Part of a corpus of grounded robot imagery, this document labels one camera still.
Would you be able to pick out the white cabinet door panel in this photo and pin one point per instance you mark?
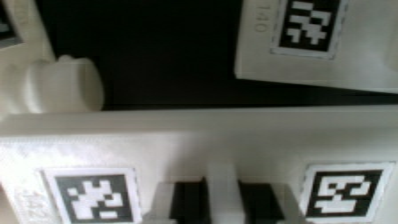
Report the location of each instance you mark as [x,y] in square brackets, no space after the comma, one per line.
[50,83]
[320,42]

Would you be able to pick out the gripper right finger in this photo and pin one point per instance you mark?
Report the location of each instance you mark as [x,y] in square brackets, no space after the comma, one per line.
[262,208]

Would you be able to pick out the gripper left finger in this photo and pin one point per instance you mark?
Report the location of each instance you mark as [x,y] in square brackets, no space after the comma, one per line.
[191,203]

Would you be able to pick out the white cabinet body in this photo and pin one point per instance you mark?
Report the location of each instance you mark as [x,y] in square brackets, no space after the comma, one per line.
[93,163]

